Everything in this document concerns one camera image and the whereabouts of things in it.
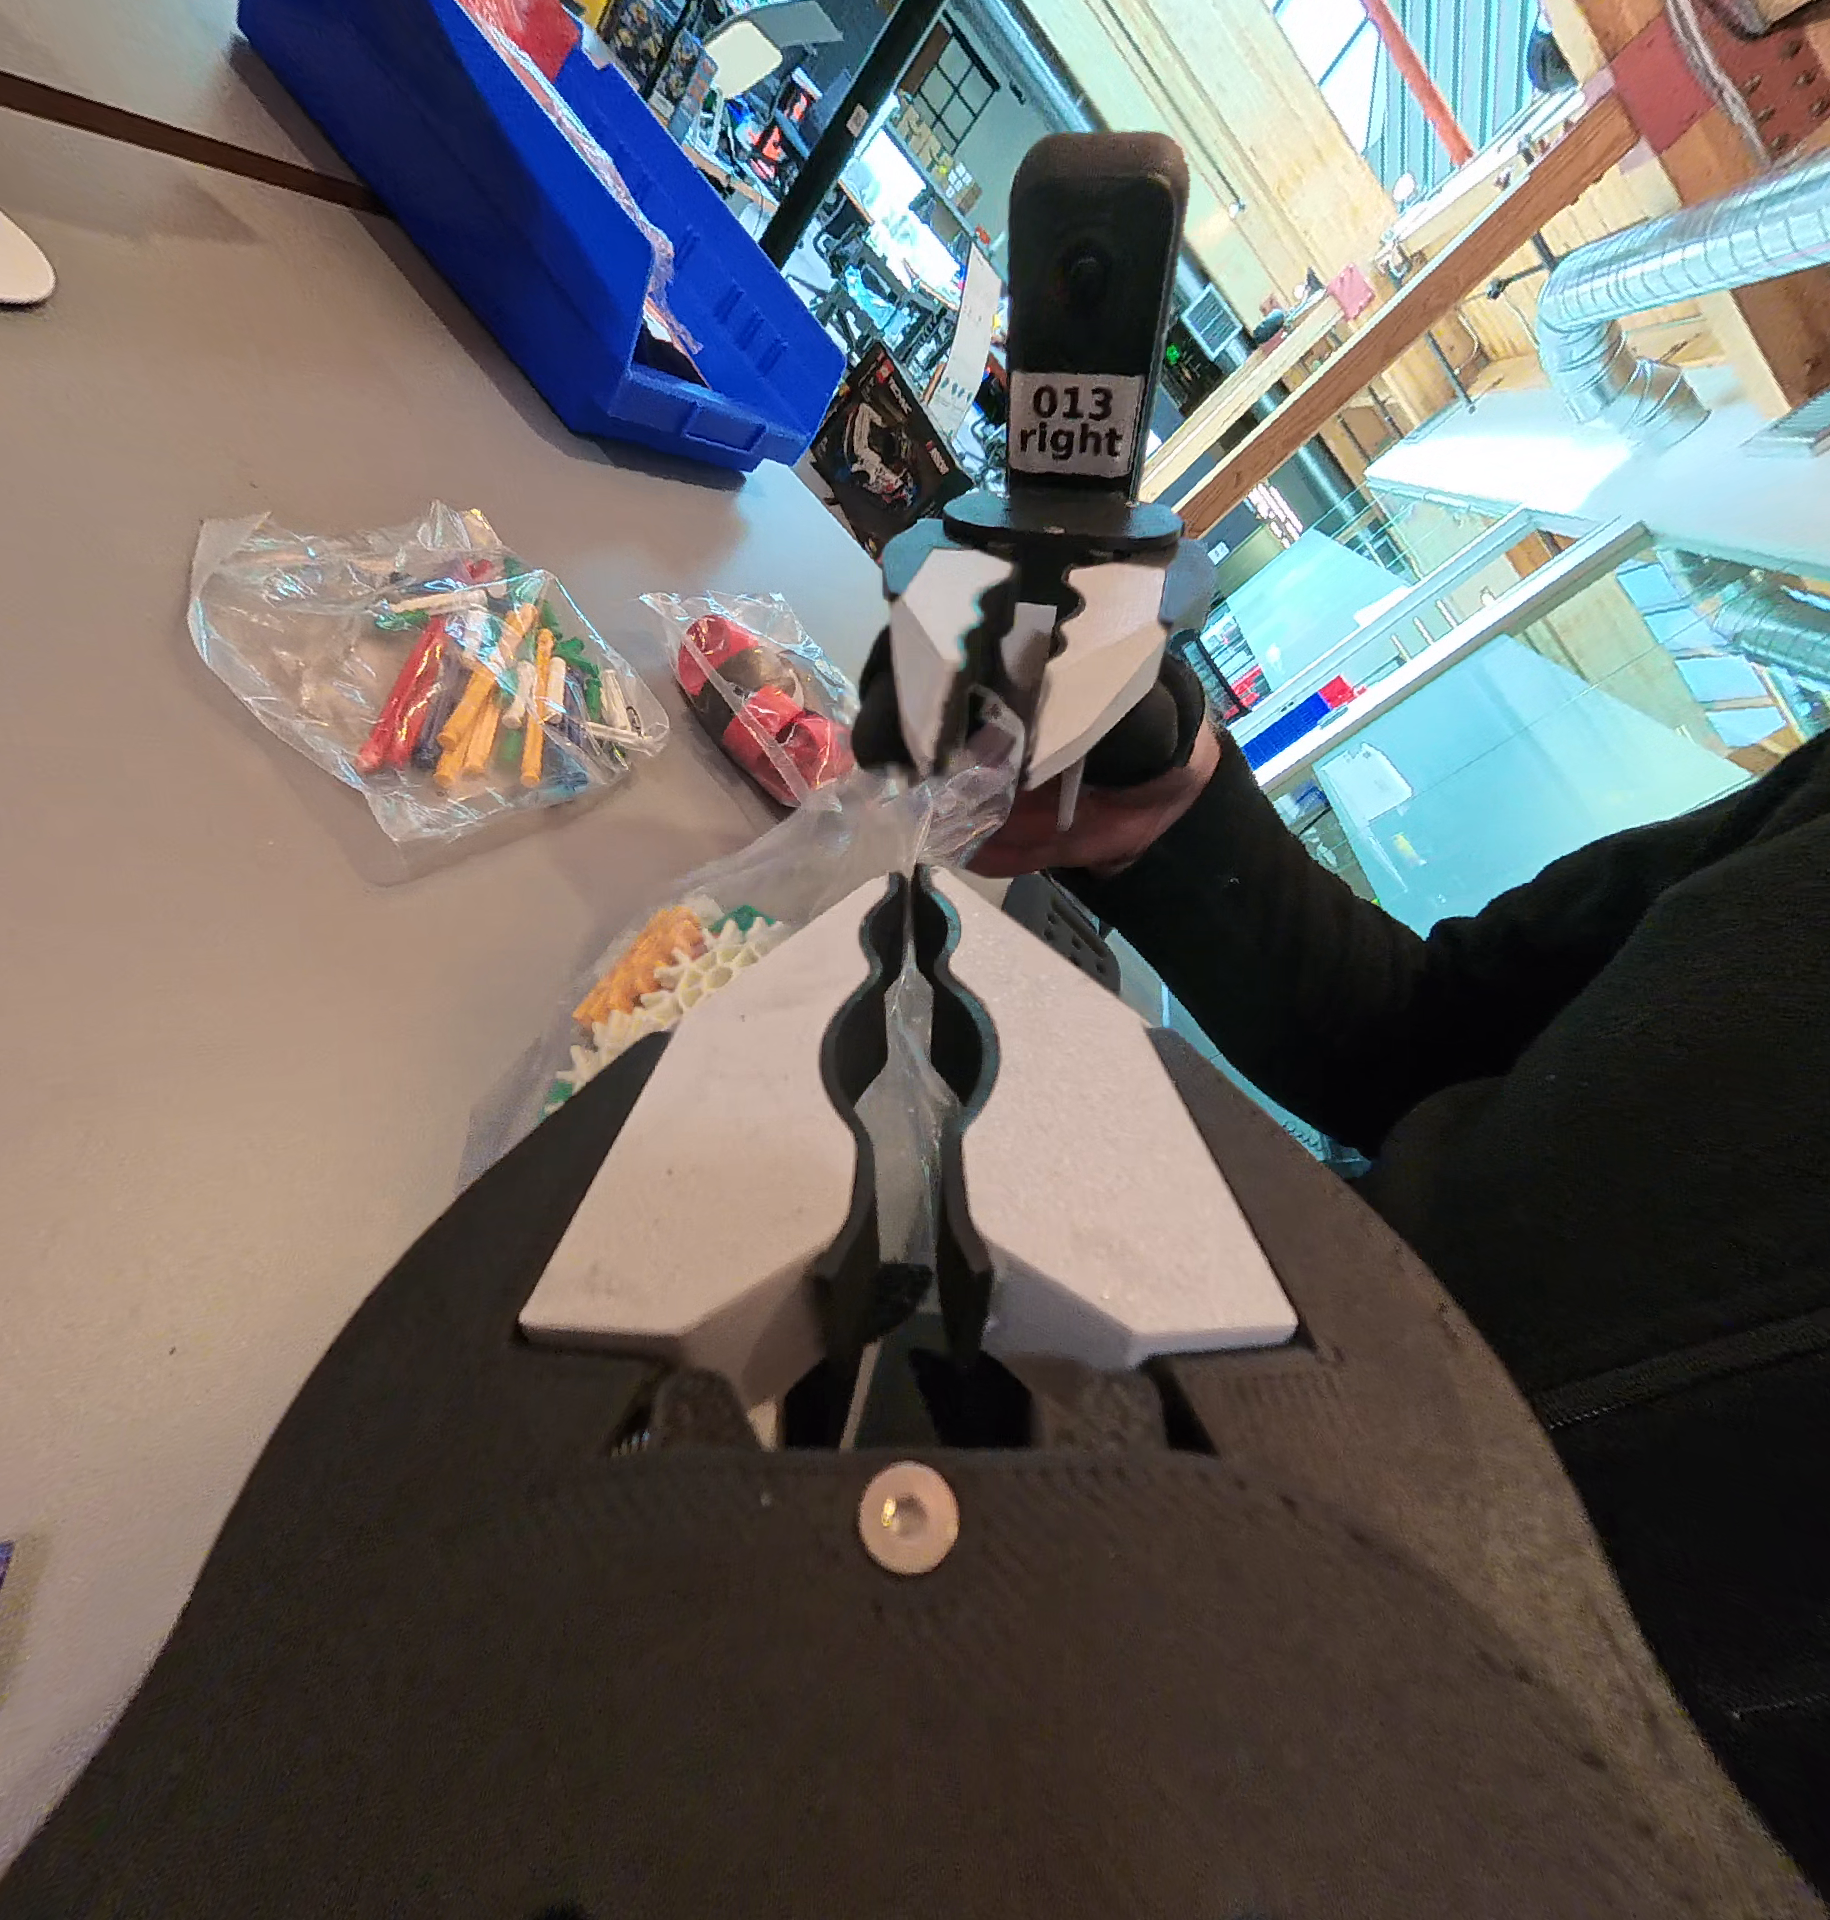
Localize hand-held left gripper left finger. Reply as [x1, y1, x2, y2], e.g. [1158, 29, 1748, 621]
[520, 875, 920, 1448]

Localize person's black clothing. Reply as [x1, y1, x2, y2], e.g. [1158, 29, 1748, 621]
[1365, 720, 1830, 1920]

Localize silver ventilation duct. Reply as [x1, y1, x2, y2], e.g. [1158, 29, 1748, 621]
[1536, 126, 1830, 439]
[1666, 546, 1830, 710]

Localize clear bag of red wheels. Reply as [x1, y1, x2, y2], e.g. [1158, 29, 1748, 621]
[640, 589, 865, 813]

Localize clear bag of snowflake connectors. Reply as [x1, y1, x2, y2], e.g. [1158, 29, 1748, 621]
[466, 750, 1025, 1187]

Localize black toy box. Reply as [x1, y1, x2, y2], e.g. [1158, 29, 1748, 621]
[807, 348, 970, 567]

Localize blue plastic bin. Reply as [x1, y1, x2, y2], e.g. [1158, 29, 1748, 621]
[239, 0, 850, 476]

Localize person's right hand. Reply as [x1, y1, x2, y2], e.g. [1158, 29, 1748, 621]
[974, 727, 1229, 883]

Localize black pole with ribbed disc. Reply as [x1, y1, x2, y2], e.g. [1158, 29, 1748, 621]
[757, 0, 956, 275]

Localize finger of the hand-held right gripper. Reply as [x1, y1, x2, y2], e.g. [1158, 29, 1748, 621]
[888, 546, 1014, 783]
[1005, 562, 1172, 787]

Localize red printed packet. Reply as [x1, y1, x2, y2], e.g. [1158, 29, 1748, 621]
[466, 0, 584, 79]

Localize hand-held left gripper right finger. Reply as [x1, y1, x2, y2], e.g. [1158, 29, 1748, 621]
[912, 866, 1301, 1412]

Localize clear bag of colourful rods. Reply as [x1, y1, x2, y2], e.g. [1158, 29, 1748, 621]
[186, 502, 676, 846]

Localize person's right forearm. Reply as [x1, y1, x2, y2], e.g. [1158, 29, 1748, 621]
[1066, 736, 1439, 1160]

